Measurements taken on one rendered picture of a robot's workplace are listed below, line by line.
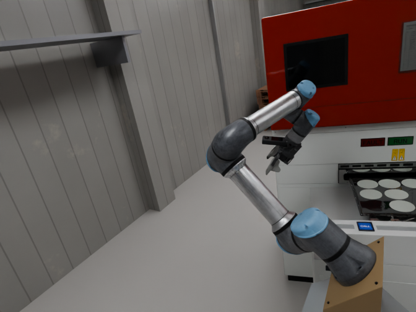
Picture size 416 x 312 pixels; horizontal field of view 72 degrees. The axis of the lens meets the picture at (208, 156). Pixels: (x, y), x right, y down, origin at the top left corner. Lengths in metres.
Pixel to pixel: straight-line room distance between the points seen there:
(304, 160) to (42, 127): 2.09
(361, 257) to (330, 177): 0.91
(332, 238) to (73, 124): 2.42
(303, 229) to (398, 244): 0.48
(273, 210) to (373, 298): 0.39
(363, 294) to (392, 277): 0.48
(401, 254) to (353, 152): 0.65
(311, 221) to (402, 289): 0.63
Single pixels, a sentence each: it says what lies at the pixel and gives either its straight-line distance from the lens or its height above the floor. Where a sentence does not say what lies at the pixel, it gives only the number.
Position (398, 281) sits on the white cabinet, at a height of 0.73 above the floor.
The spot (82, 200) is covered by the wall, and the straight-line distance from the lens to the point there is 3.00.
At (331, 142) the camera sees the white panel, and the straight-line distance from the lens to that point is 1.77.
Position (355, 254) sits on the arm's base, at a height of 1.08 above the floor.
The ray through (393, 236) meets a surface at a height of 0.96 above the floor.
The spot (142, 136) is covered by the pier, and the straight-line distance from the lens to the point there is 3.16.
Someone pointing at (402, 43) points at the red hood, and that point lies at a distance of 1.66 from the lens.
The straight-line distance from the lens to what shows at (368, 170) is 1.86.
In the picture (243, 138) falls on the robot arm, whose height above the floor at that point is 1.42.
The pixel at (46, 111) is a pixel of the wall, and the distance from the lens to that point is 2.77.
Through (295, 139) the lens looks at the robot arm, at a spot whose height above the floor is 1.28.
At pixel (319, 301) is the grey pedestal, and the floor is 0.82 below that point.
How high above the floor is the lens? 1.75
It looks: 21 degrees down
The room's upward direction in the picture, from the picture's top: 10 degrees counter-clockwise
